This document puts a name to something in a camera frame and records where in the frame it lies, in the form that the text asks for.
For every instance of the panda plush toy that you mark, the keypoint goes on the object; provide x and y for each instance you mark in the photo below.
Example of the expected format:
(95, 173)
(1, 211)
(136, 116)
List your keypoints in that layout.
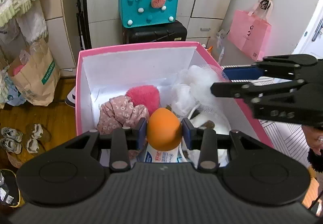
(219, 125)

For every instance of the pink fluffy puff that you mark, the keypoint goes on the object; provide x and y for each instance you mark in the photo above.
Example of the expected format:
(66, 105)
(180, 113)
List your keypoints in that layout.
(143, 97)

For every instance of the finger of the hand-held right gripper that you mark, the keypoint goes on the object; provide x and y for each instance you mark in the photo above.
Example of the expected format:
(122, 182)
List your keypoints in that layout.
(227, 89)
(239, 72)

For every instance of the pink cardboard box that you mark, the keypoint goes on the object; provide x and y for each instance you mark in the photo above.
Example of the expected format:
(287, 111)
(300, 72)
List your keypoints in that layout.
(131, 62)

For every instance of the orange makeup sponge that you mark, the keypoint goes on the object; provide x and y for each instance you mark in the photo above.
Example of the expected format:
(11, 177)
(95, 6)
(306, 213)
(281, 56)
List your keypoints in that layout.
(164, 128)

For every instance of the white door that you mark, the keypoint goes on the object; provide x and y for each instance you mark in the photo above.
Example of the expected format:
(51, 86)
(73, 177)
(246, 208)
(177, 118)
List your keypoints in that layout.
(306, 45)

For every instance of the beige wooden cabinet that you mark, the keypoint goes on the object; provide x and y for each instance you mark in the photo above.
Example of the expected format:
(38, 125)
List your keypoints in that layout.
(63, 12)

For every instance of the pink floral cloth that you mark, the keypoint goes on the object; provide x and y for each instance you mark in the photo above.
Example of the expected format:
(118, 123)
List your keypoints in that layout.
(118, 113)

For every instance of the blue patterned bag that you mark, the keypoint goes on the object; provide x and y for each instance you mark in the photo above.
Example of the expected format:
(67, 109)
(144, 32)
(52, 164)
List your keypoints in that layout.
(10, 90)

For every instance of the person's right hand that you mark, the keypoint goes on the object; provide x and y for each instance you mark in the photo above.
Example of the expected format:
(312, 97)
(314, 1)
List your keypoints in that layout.
(313, 138)

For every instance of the white mesh bath sponge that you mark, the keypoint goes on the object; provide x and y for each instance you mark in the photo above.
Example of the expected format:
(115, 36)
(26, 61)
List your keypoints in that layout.
(194, 85)

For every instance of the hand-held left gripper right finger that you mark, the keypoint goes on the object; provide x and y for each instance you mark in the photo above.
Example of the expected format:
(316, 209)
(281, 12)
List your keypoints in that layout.
(187, 134)

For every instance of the pink paper bag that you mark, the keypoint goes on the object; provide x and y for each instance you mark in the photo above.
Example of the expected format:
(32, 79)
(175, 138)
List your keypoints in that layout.
(248, 32)

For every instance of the brown white slipper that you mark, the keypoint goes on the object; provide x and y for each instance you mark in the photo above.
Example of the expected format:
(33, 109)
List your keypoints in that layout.
(37, 131)
(34, 144)

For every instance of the black pole stand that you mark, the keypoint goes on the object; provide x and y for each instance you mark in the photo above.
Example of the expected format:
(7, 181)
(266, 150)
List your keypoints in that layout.
(83, 7)

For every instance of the black suitcase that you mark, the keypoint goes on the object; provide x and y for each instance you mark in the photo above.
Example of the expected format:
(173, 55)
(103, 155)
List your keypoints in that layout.
(156, 33)

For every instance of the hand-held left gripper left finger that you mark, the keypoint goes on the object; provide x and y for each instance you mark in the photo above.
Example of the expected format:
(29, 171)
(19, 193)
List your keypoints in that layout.
(141, 134)

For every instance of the brown paper bag green label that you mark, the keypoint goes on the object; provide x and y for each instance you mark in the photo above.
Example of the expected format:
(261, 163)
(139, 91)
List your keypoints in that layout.
(37, 75)

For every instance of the blue wet wipes pack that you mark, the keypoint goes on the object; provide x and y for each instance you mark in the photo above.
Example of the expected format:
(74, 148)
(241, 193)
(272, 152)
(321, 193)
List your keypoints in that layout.
(161, 156)

